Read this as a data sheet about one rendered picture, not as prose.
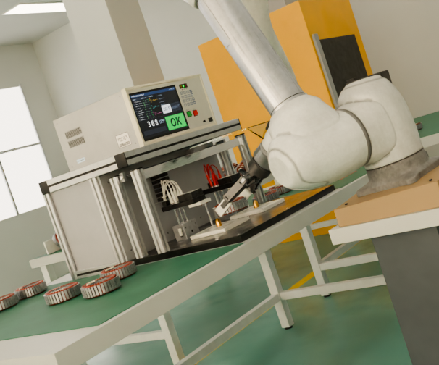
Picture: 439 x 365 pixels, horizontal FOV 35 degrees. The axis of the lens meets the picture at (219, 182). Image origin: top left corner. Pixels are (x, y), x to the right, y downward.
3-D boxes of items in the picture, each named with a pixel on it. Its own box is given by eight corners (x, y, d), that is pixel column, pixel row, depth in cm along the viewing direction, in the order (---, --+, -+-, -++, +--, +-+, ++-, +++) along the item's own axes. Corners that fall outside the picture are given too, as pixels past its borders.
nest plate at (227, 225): (250, 219, 238) (248, 215, 238) (225, 232, 226) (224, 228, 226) (216, 227, 247) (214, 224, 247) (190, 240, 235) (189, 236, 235)
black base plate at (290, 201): (335, 190, 259) (333, 183, 259) (243, 242, 208) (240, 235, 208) (235, 214, 287) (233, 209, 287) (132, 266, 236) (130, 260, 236)
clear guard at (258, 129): (298, 127, 261) (293, 112, 261) (265, 140, 242) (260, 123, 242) (230, 150, 281) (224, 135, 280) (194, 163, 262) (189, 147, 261)
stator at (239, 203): (255, 203, 233) (251, 193, 233) (236, 212, 225) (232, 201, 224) (229, 210, 240) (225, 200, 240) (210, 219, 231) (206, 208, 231)
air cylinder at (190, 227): (200, 232, 247) (195, 217, 247) (187, 239, 241) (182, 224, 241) (189, 235, 250) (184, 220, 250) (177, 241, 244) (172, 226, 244)
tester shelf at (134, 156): (242, 129, 278) (238, 117, 278) (127, 166, 224) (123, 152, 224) (161, 156, 305) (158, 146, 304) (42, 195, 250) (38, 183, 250)
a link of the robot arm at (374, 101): (437, 141, 176) (404, 59, 174) (384, 169, 169) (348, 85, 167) (397, 150, 191) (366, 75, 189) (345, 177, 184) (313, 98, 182)
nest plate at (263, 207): (285, 200, 258) (283, 198, 258) (264, 211, 246) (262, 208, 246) (252, 208, 267) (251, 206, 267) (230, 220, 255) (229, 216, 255)
